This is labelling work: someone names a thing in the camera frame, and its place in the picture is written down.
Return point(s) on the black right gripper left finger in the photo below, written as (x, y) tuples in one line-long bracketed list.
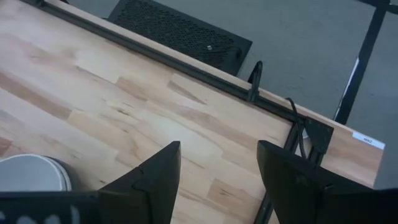
[(155, 193)]

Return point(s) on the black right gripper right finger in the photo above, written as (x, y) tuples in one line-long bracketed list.
[(286, 186)]

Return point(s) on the white plate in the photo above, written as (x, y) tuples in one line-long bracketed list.
[(28, 174)]

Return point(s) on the white paper label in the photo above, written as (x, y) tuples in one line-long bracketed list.
[(368, 140)]

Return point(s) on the black mesh panel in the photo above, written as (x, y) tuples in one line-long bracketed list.
[(174, 28)]

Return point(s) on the black corner bracket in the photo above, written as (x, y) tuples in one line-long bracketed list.
[(318, 133)]

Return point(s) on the black metal frame post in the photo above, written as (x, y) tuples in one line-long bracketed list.
[(364, 56)]

